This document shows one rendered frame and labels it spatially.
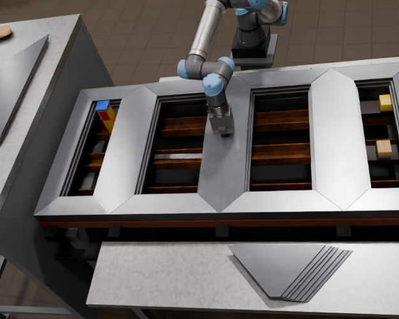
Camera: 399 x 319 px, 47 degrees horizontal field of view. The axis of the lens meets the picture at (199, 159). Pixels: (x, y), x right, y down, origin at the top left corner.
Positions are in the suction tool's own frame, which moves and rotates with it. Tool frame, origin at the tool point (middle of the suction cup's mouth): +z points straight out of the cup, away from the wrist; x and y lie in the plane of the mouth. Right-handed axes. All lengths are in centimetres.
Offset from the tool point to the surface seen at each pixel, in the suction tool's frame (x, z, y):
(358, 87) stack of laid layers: 25, 4, 56
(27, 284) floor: -27, 87, -132
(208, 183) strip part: -23.4, 0.5, -6.3
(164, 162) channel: 3.1, 18.9, -32.4
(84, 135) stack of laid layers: 10, 3, -68
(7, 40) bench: 63, -18, -116
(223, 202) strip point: -32.5, 0.6, 0.1
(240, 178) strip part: -22.4, 0.4, 6.7
